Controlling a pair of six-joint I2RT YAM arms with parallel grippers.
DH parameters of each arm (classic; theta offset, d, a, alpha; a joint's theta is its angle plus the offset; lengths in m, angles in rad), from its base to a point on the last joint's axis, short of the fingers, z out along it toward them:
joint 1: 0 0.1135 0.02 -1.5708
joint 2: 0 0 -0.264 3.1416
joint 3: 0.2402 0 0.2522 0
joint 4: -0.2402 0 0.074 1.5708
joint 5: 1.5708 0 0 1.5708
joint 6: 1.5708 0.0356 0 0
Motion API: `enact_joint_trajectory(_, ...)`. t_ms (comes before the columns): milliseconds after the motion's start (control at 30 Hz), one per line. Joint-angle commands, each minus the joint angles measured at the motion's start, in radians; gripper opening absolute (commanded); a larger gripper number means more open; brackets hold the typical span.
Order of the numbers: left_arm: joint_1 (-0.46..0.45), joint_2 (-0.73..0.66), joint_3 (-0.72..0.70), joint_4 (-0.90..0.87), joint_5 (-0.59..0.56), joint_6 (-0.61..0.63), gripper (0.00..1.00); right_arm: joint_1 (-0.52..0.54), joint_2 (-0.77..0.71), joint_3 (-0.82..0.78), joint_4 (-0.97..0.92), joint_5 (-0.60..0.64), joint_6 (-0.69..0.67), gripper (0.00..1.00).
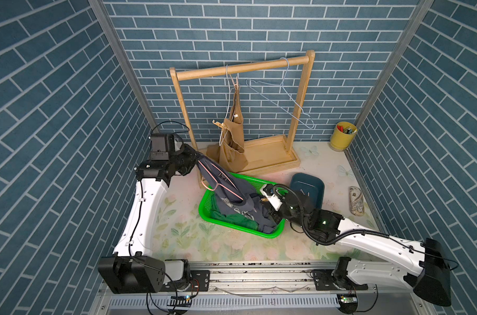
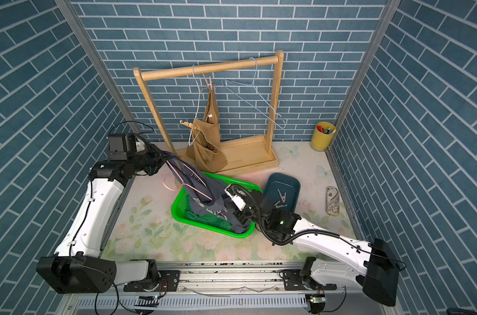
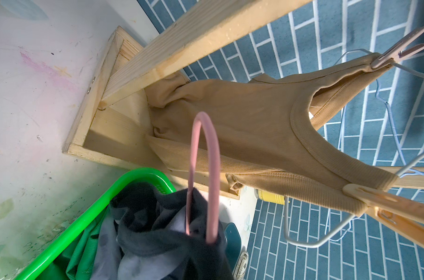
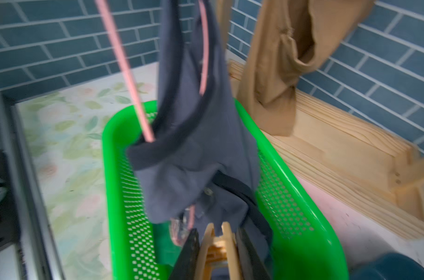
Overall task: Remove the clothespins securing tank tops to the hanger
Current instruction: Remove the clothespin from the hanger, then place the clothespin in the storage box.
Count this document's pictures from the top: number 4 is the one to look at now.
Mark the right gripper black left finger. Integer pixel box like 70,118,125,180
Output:
168,229,200,280

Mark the green plastic basket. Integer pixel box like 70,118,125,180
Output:
102,104,349,280

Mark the dark grey tank top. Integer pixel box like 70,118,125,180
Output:
127,1,273,276

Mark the dark teal plastic tray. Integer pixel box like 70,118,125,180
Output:
350,253,424,280

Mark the wooden clothes rack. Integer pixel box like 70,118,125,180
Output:
227,1,424,239

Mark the green tank top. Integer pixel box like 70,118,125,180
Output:
152,222,181,267

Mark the pink wire hanger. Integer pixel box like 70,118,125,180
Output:
95,0,210,246

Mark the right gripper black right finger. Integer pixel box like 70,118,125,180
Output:
235,227,271,280

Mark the tan tank top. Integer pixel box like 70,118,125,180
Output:
236,0,374,137

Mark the yellow clothespin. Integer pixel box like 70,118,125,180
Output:
193,222,243,280

